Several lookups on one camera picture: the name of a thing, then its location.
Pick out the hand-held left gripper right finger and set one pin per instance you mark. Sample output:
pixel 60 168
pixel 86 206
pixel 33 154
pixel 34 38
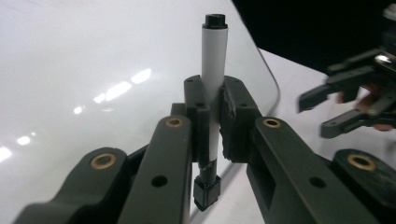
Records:
pixel 238 130

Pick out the white whiteboard with black rim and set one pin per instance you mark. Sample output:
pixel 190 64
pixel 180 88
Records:
pixel 77 49

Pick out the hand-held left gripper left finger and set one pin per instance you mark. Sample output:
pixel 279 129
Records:
pixel 199 124

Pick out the white marker pen black cap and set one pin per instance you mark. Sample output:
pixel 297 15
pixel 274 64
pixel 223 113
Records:
pixel 214 56

